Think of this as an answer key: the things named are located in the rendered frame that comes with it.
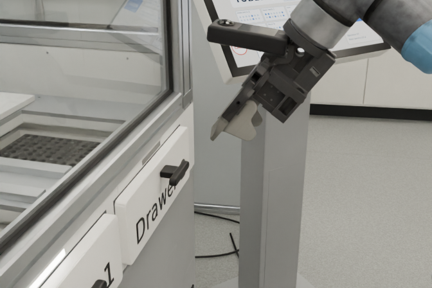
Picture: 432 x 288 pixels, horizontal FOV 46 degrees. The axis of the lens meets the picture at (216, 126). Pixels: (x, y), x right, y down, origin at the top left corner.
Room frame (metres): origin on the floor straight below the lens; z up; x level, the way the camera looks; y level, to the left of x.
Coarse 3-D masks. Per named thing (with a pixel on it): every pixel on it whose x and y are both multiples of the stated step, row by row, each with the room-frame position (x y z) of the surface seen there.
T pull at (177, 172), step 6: (186, 162) 0.77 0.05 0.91; (168, 168) 0.74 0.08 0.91; (174, 168) 0.74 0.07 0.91; (180, 168) 0.74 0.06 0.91; (186, 168) 0.76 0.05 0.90; (162, 174) 0.73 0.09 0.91; (168, 174) 0.73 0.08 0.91; (174, 174) 0.72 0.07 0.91; (180, 174) 0.73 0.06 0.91; (174, 180) 0.70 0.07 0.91
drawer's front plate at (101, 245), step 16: (96, 224) 0.55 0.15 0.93; (112, 224) 0.57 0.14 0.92; (96, 240) 0.52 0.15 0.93; (112, 240) 0.56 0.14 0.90; (80, 256) 0.49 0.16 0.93; (96, 256) 0.52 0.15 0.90; (112, 256) 0.56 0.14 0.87; (64, 272) 0.46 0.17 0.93; (80, 272) 0.48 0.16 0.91; (96, 272) 0.52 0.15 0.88; (112, 272) 0.55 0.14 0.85
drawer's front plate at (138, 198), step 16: (176, 144) 0.82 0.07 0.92; (160, 160) 0.74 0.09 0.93; (176, 160) 0.82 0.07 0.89; (144, 176) 0.68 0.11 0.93; (128, 192) 0.64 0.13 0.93; (144, 192) 0.67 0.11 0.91; (160, 192) 0.73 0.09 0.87; (176, 192) 0.81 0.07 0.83; (128, 208) 0.61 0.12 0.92; (144, 208) 0.67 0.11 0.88; (128, 224) 0.61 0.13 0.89; (128, 240) 0.61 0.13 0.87; (144, 240) 0.66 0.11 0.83; (128, 256) 0.61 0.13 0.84
